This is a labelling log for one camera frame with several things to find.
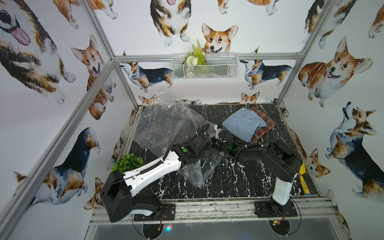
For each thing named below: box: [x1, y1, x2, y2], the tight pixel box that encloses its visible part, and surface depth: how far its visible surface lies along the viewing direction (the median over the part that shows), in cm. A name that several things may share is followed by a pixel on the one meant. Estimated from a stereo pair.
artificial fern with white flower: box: [185, 39, 208, 66], surface depth 84 cm
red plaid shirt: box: [249, 107, 276, 143], surface depth 106 cm
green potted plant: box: [111, 153, 144, 173], surface depth 75 cm
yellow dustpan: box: [298, 161, 311, 196], surface depth 83 cm
